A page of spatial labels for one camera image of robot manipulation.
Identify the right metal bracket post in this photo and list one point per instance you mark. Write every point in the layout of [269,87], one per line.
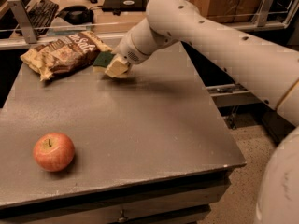
[263,12]

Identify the black headphones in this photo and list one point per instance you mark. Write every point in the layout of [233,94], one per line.
[76,15]

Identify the wooden cabinet box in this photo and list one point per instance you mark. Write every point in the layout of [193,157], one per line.
[227,11]

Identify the grey metal shelf rail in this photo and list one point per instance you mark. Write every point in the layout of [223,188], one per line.
[231,95]

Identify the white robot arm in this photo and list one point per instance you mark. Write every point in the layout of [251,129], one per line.
[266,69]

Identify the black keyboard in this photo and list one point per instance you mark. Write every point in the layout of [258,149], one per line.
[41,15]

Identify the brown chip bag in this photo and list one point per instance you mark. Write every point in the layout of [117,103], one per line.
[64,55]

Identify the green and yellow sponge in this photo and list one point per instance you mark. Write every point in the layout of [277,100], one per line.
[102,61]

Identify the red apple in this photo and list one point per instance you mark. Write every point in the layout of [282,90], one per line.
[53,152]

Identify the metal bracket post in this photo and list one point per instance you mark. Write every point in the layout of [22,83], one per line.
[18,9]
[263,12]

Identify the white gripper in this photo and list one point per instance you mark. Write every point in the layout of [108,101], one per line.
[128,53]

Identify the left metal bracket post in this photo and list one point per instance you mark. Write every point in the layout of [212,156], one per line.
[18,9]

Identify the grey table drawer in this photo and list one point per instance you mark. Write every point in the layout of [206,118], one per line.
[179,201]

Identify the black laptop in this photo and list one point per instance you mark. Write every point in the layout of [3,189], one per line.
[124,5]

